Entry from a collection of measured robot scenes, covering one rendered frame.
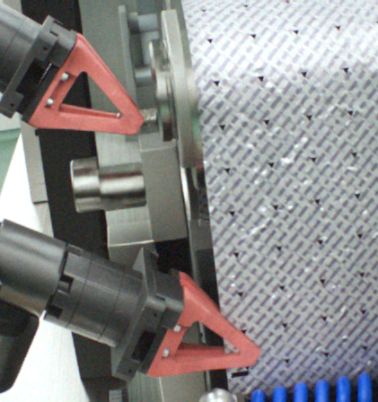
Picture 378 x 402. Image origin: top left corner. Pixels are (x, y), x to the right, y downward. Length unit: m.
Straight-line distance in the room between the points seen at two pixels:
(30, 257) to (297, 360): 0.21
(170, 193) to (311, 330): 0.15
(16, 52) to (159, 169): 0.14
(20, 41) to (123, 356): 0.23
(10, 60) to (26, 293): 0.16
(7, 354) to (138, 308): 0.11
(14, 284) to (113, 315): 0.07
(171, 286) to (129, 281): 0.03
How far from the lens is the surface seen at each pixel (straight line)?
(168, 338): 0.73
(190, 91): 0.70
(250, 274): 0.75
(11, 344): 0.75
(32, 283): 0.72
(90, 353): 1.13
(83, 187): 0.80
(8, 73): 0.75
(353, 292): 0.77
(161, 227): 0.81
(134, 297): 0.72
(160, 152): 0.79
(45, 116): 0.75
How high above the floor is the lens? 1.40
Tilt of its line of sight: 17 degrees down
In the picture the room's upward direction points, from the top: 7 degrees counter-clockwise
